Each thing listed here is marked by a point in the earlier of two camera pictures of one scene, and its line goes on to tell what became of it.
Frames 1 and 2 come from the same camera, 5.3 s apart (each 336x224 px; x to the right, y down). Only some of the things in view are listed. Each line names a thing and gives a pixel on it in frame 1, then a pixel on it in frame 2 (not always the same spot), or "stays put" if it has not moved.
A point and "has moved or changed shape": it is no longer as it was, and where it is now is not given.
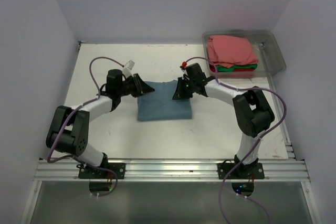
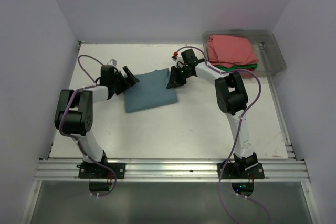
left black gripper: [140, 87] to [132, 80]
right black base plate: [241, 171] stays put
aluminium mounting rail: [172, 170] stays put
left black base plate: [86, 172] stays put
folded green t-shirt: [220, 68] stays put
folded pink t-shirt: [231, 51] stays put
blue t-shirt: [159, 105] has moved or changed shape
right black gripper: [180, 94] to [175, 81]
